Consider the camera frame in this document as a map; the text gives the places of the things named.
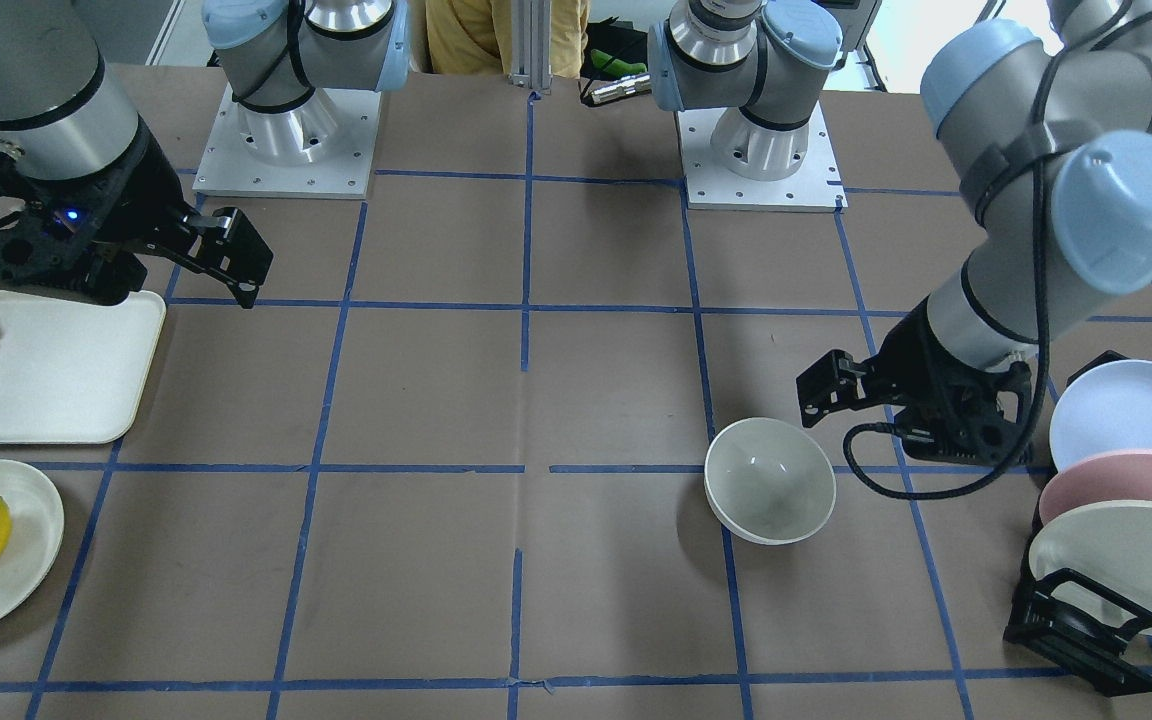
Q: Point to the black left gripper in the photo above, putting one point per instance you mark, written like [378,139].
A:
[911,368]

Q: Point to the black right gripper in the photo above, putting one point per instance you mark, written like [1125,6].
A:
[141,205]

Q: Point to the white ceramic bowl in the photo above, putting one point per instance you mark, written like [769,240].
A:
[768,482]

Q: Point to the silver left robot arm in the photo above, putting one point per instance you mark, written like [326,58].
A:
[1054,158]

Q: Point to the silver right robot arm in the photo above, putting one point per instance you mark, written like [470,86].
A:
[63,108]

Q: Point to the cream rectangular tray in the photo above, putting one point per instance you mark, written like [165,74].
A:
[74,374]

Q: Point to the blue plate in rack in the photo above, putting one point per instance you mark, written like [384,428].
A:
[1107,409]

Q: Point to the man in yellow shirt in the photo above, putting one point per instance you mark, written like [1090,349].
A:
[474,38]

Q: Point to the pink plate in rack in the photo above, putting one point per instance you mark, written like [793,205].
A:
[1114,476]

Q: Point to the black plate rack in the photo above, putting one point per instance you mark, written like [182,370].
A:
[1073,638]

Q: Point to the cream plate in rack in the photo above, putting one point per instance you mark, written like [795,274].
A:
[1109,542]

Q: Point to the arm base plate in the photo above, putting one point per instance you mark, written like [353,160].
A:
[731,164]
[322,150]

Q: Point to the aluminium frame post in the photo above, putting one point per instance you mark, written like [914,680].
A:
[529,66]

